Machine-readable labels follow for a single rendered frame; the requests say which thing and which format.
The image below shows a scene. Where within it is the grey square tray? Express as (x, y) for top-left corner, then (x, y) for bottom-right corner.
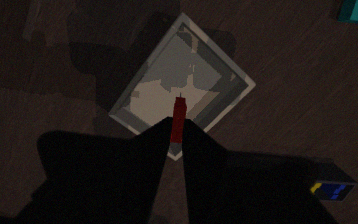
(108, 13), (256, 135)

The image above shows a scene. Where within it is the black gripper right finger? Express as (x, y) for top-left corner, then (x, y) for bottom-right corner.
(182, 119), (320, 224)

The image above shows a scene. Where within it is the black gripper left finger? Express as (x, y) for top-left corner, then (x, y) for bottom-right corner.
(36, 117), (173, 224)

